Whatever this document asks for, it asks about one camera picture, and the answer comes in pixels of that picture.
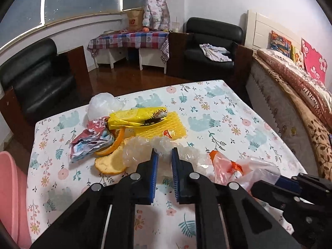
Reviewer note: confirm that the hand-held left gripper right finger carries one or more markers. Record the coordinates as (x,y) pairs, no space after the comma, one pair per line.
(175,179)

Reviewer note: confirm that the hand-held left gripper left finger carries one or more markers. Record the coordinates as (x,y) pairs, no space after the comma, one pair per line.
(153,179)

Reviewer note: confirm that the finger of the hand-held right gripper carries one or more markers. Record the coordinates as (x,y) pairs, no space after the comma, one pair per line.
(272,194)
(290,184)

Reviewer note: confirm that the clear bubble plastic wrap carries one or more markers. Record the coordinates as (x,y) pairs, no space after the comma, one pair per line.
(140,153)

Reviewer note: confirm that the plastic bag with orange print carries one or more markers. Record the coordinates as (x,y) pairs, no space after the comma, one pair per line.
(233,171)

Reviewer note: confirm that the wide orange peel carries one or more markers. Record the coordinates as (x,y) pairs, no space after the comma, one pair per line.
(109,164)

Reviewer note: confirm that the curled orange peel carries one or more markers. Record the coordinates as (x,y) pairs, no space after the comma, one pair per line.
(114,146)

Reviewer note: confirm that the yellow foam net sheet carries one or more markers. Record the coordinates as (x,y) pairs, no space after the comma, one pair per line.
(173,127)

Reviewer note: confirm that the yellow snack bag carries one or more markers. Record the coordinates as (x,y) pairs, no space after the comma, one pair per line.
(129,115)

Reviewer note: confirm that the colourful wrapper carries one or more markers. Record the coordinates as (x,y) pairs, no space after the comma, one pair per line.
(90,142)

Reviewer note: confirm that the clear plastic bag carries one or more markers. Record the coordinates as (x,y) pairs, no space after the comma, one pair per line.
(101,106)

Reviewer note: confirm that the pink plastic bucket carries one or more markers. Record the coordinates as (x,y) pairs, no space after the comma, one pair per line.
(13,199)

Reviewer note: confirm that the bed with floral quilt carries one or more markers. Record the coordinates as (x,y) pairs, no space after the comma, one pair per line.
(316,140)

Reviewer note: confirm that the white desk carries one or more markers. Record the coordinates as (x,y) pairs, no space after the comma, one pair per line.
(153,59)

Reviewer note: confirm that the pink white flower pillow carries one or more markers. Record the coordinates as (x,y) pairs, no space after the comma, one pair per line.
(313,59)

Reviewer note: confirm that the yellow printed pillow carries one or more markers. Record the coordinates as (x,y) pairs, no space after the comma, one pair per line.
(297,55)

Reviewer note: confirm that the white printed cloth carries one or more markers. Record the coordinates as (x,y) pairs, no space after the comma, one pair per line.
(215,53)

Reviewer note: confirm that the plaid tablecloth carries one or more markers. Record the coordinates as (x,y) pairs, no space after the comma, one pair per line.
(129,39)

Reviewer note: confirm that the black leather armchair wooden sides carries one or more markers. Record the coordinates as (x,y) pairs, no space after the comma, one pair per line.
(215,28)
(39,83)

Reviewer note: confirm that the plastic cup with straw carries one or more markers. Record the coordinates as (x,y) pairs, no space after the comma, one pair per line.
(175,27)

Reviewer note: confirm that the flat round dish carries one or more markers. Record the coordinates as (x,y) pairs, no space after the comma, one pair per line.
(109,32)

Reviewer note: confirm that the cream wooden headboard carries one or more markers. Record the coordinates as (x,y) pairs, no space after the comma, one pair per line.
(259,31)

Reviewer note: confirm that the brown paper bag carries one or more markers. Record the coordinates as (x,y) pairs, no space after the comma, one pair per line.
(134,20)

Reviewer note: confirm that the white floral puffer jacket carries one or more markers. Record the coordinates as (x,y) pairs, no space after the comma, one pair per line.
(155,7)

